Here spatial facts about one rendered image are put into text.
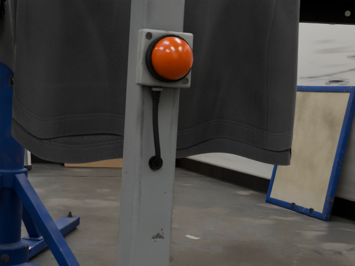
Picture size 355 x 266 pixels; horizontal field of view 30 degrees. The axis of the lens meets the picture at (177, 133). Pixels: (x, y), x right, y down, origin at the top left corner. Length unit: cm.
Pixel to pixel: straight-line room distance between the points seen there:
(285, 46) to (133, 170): 46
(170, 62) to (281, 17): 46
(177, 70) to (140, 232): 15
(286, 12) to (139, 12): 43
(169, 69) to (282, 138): 46
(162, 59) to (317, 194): 324
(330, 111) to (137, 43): 327
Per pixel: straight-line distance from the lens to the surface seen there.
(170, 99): 61
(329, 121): 383
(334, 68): 396
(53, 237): 207
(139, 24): 61
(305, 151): 396
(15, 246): 222
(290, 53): 101
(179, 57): 56
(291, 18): 101
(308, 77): 416
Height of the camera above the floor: 62
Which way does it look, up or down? 3 degrees down
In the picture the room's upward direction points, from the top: 3 degrees clockwise
